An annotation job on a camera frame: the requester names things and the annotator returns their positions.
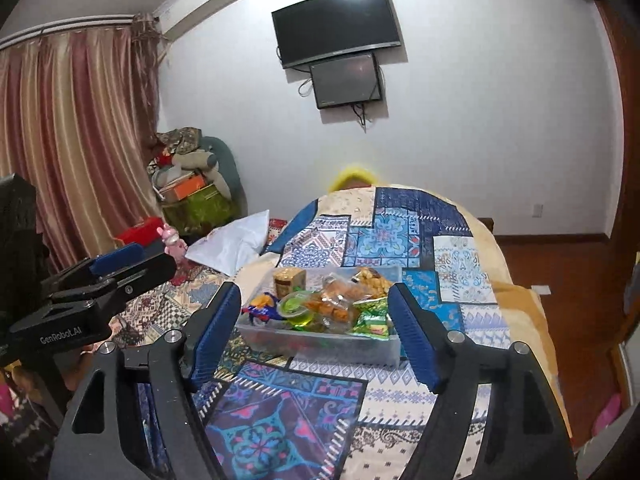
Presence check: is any striped curtain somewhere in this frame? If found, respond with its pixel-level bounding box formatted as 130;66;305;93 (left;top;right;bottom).
0;12;168;273

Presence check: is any white pillow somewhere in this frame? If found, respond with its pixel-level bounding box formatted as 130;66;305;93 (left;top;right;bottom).
186;210;271;277

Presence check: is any black wall television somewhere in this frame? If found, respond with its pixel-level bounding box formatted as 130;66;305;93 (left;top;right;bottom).
271;0;403;70

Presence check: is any red box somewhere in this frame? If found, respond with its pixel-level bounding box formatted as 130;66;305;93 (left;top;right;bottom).
115;216;168;248

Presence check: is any green snack packet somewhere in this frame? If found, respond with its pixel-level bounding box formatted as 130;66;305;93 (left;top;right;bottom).
350;300;393;338

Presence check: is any white air conditioner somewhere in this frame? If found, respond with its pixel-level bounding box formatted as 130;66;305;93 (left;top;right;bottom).
152;0;246;41

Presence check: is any orange snack packet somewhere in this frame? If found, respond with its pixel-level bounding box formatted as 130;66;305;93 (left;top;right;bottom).
305;280;358;333

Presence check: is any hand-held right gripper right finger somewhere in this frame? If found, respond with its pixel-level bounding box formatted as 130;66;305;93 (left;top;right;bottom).
387;282;578;480

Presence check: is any pink plush toy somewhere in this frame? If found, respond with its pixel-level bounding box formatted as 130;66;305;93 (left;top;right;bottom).
156;225;188;263

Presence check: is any pile of clothes and boxes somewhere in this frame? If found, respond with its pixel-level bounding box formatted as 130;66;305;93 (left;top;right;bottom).
147;127;248;233

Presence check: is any small wall monitor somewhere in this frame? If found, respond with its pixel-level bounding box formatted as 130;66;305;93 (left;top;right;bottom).
308;52;384;110

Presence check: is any wooden door frame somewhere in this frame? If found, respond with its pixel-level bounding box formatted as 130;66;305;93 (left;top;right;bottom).
520;0;640;341

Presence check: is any black monitor cable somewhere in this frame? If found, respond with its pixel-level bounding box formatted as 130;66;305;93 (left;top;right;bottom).
350;102;373;133

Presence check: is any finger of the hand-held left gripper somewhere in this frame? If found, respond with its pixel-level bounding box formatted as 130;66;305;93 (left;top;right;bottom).
47;251;178;311
40;241;146;293

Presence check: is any blue biscuit packet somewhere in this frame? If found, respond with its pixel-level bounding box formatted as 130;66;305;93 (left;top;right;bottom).
242;292;283;326

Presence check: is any green jelly cup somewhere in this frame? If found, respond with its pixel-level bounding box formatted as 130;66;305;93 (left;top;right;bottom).
277;291;321;332

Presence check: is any yellow plush object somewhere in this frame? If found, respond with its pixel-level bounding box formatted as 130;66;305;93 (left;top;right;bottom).
329;162;378;192

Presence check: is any beige snack packet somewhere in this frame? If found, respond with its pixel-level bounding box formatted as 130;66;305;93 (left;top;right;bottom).
350;267;396;298

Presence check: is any clear plastic storage box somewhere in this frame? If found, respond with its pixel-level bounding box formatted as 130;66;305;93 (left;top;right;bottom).
234;266;405;368

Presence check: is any blue patchwork blanket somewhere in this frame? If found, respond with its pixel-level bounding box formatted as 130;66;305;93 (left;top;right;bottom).
135;185;573;480

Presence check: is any brown yellow snack box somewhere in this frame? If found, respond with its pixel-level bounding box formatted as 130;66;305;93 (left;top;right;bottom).
272;267;307;298

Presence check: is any pink plastic object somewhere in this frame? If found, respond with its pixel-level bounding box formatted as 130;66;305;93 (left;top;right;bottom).
591;392;623;436

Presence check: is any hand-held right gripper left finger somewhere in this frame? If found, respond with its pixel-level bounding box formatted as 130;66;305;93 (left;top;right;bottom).
47;281;243;480

